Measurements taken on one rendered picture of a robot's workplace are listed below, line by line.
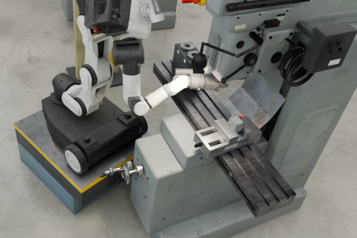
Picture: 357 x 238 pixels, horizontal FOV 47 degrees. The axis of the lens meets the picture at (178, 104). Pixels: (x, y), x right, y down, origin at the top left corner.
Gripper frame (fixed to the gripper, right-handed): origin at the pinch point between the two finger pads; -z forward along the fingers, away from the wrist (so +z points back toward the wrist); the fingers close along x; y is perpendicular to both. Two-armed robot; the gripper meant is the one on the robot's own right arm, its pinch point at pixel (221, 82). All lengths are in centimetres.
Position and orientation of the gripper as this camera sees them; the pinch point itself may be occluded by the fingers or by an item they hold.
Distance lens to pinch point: 226.4
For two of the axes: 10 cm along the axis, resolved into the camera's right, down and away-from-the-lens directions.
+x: -1.4, -6.6, 7.3
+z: -9.8, -0.1, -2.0
